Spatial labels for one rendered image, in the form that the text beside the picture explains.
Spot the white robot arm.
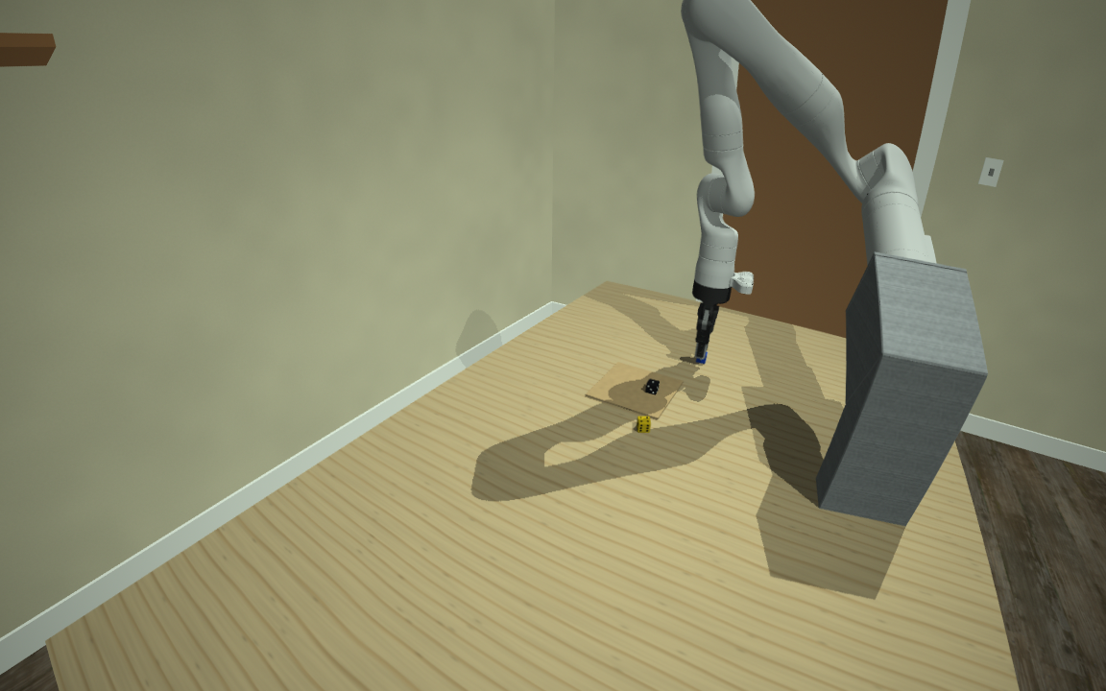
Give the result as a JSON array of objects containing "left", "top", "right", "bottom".
[{"left": 681, "top": 0, "right": 936, "bottom": 295}]

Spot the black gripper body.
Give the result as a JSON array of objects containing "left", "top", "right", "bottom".
[{"left": 692, "top": 280, "right": 732, "bottom": 322}]

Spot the tan flat mat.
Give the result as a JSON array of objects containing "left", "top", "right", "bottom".
[{"left": 585, "top": 362, "right": 684, "bottom": 419}]

